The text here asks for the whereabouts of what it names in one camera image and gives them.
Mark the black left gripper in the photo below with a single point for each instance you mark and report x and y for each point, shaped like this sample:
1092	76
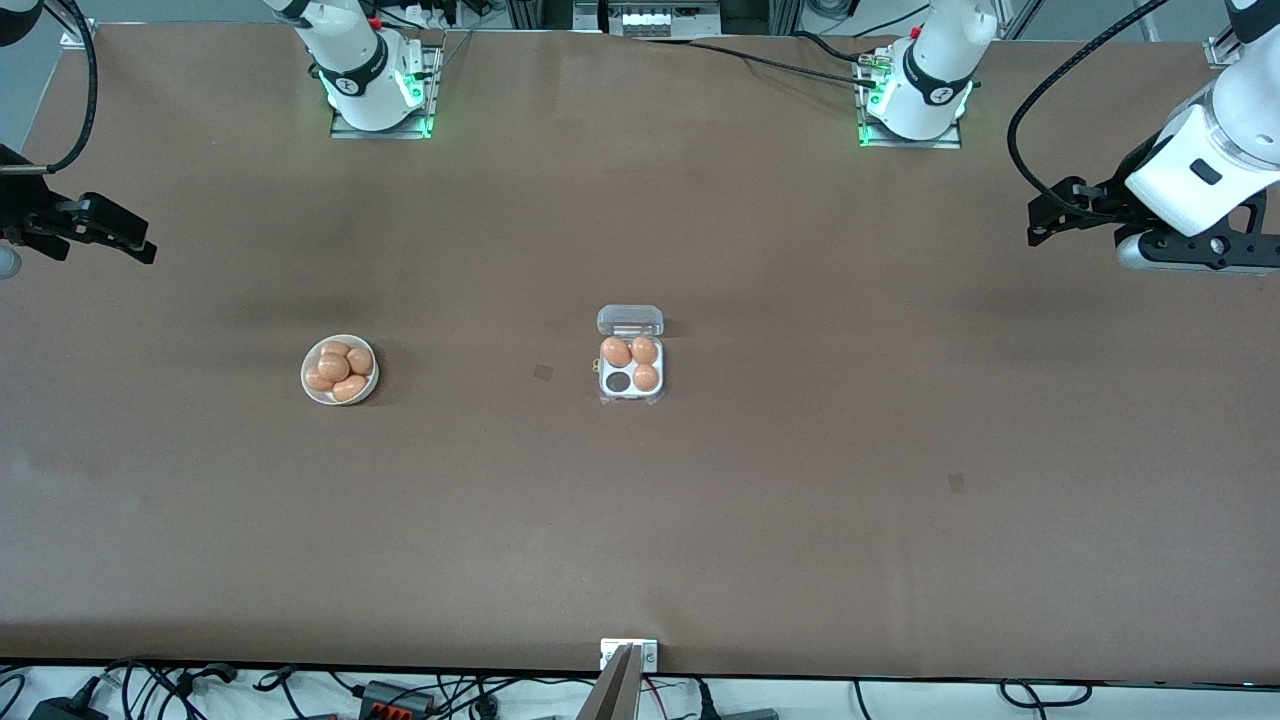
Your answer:
1112	194

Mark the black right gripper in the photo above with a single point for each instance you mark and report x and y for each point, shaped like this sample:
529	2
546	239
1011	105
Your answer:
22	214

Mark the brown egg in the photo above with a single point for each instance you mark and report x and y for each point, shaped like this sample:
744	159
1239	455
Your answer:
349	389
616	351
335	347
361	360
645	349
315	381
646	377
333	366

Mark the clear plastic egg box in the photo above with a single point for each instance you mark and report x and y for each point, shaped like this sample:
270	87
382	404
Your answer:
630	320

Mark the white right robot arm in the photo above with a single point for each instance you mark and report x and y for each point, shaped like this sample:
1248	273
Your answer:
350	40

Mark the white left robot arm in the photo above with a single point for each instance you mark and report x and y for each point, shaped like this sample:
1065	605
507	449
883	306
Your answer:
930	60

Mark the white round bowl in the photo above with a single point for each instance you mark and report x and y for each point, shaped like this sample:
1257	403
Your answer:
312	395

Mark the white power strip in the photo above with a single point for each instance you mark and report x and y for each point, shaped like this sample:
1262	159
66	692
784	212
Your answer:
660	18

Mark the black power adapter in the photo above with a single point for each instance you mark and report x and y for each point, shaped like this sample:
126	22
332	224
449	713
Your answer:
65	709

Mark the black orange connector block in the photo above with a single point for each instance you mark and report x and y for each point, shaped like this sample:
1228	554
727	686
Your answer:
395	696

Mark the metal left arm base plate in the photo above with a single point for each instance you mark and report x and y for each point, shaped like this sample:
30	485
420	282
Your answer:
910	143

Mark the silver corner bracket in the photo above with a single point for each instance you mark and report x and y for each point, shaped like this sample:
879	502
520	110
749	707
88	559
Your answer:
76	36
1222	52

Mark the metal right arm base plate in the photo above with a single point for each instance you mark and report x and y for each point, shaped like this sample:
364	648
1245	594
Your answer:
425	80

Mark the silver camera mount bracket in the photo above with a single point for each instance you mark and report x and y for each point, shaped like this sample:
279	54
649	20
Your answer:
649	655

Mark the grey camera mount beam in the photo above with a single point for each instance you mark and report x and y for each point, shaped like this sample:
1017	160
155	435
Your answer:
612	690

